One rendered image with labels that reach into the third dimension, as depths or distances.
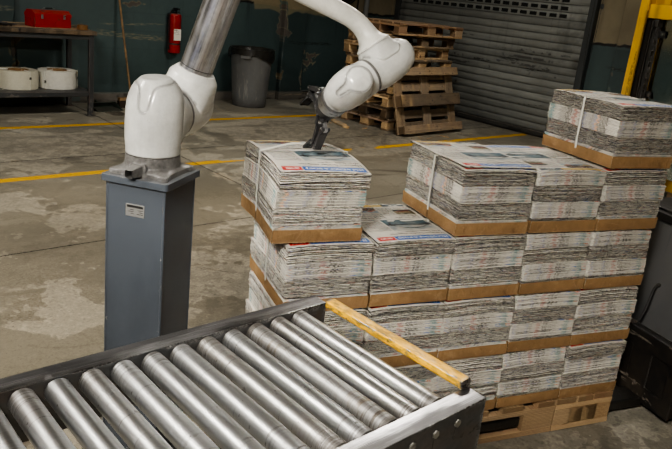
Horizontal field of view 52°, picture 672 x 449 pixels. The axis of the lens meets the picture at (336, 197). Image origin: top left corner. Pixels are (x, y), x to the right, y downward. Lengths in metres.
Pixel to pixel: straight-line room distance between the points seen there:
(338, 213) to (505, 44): 8.12
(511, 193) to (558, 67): 7.28
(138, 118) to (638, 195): 1.76
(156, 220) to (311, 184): 0.45
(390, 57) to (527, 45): 7.96
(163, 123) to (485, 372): 1.43
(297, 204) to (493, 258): 0.76
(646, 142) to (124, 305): 1.84
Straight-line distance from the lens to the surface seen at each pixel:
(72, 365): 1.48
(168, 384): 1.43
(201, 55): 2.12
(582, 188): 2.54
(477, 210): 2.29
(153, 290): 2.08
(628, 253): 2.81
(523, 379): 2.75
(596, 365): 2.96
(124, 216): 2.04
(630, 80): 3.30
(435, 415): 1.39
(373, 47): 1.92
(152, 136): 1.96
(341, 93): 1.83
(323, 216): 2.04
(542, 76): 9.69
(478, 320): 2.47
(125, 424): 1.32
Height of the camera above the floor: 1.55
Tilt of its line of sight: 16 degrees down
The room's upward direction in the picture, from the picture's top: 6 degrees clockwise
